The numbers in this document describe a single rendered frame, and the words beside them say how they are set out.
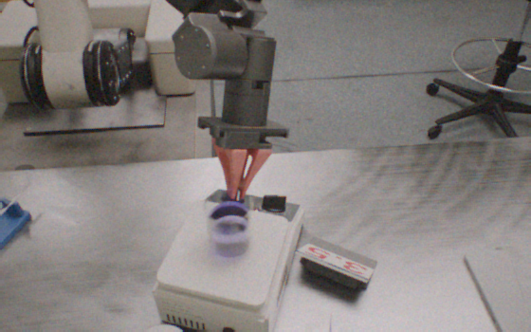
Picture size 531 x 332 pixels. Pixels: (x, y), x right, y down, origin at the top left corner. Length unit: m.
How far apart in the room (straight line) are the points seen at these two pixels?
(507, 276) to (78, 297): 0.52
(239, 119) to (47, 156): 0.96
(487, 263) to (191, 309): 0.37
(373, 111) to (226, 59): 1.66
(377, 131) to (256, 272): 1.57
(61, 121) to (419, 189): 1.11
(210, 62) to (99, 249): 0.31
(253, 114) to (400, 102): 1.68
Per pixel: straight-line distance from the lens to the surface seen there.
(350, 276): 0.60
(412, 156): 0.81
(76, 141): 1.49
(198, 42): 0.53
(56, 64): 1.30
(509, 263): 0.70
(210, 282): 0.52
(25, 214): 0.76
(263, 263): 0.53
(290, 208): 0.64
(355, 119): 2.10
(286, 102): 2.16
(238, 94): 0.58
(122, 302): 0.64
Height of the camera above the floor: 1.27
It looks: 42 degrees down
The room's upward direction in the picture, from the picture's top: straight up
